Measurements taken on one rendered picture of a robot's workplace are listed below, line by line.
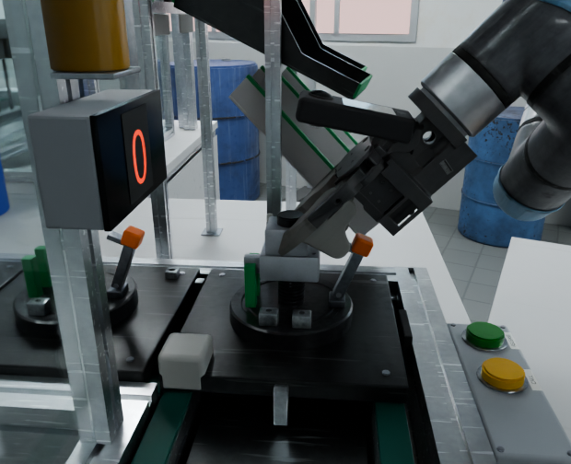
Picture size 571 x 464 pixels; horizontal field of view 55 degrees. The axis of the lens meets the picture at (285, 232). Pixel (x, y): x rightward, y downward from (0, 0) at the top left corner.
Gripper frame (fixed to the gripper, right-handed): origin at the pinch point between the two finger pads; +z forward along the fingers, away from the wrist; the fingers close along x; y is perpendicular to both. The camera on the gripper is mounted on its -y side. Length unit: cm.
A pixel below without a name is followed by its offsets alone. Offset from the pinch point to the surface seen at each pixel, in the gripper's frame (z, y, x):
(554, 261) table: -18, 49, 44
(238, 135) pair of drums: 81, -5, 319
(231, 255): 25.2, 4.7, 40.8
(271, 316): 5.9, 4.3, -5.7
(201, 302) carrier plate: 14.8, -0.3, 2.3
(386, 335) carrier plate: -0.3, 15.4, -3.2
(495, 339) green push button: -8.4, 23.6, -3.2
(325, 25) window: -10, -13, 361
